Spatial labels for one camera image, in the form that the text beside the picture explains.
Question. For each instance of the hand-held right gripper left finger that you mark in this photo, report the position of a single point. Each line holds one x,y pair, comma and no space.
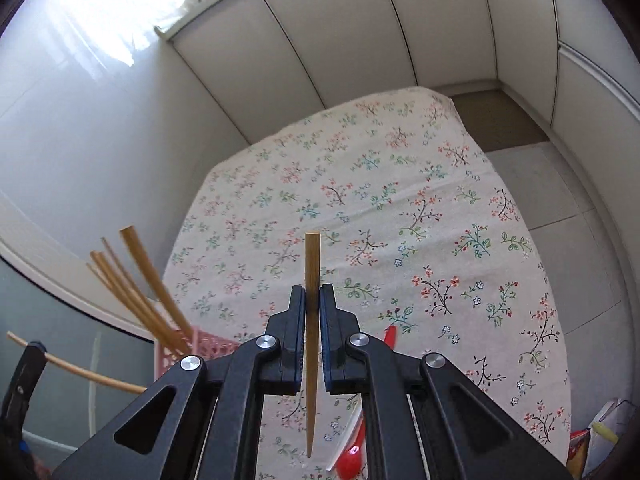
235,410

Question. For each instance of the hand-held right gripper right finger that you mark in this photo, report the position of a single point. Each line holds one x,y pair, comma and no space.
395,410

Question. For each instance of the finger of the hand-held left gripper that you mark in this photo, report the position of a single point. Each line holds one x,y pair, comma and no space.
25,375

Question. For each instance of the pink perforated utensil holder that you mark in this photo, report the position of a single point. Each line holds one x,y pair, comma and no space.
215,347

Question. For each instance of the single wooden chopstick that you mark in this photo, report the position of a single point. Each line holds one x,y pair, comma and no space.
100,379
312,260

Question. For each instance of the bundle of wooden chopsticks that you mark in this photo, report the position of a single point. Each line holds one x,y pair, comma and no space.
150,300

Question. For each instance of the white plastic spoon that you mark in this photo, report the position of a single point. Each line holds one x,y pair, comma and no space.
350,425

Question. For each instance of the red plastic spoon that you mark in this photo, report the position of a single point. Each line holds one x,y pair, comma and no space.
350,465

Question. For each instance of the floral tablecloth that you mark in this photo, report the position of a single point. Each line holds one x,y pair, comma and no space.
400,185

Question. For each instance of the brown floor mat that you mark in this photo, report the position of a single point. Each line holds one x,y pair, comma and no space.
500,120

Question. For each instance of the white kitchen cabinet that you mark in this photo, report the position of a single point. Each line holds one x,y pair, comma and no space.
350,25

